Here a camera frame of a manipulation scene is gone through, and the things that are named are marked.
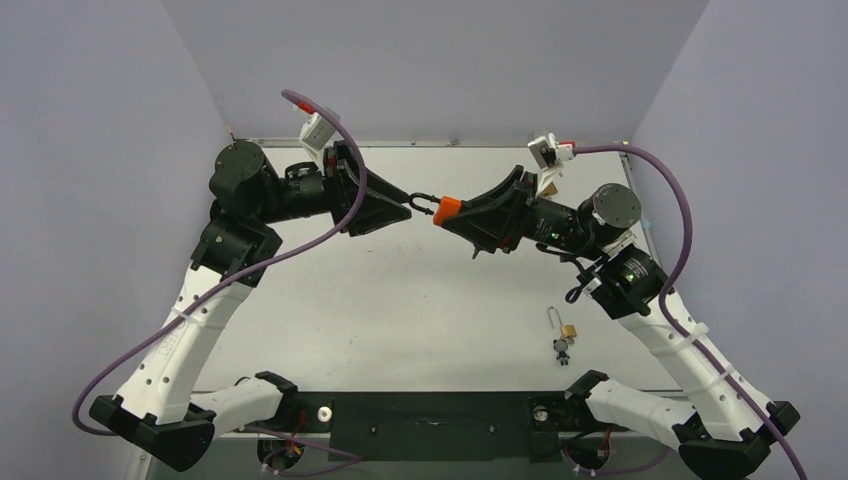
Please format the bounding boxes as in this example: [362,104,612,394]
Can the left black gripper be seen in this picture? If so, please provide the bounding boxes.
[256,141,412,234]

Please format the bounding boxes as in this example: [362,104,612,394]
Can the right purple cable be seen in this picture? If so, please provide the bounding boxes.
[570,142,810,480]

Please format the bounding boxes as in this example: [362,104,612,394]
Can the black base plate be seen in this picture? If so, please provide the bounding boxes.
[257,391,608,463]

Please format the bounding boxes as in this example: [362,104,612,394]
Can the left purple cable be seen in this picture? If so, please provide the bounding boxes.
[71,88,370,437]

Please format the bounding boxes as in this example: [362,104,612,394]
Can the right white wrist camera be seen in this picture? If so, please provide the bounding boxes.
[527,132,576,196]

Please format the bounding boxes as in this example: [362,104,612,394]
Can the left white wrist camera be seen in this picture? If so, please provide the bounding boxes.
[295,101,337,163]

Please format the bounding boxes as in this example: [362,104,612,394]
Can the purple cable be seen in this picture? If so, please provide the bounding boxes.
[71,88,370,437]
[570,142,810,480]

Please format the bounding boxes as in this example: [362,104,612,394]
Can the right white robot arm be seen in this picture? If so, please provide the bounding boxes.
[433,167,800,479]

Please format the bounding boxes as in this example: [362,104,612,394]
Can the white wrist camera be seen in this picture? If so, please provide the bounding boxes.
[527,132,576,196]
[295,101,337,163]

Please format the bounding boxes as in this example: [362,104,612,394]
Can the small brass padlock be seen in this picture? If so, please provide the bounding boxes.
[546,306,577,343]

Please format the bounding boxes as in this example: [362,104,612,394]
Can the small padlock keys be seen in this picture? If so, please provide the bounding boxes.
[552,337,573,366]

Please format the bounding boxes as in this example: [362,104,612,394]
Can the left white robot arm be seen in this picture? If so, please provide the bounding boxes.
[89,140,412,472]

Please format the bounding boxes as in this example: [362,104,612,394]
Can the large brass padlock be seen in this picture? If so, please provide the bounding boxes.
[539,183,558,197]

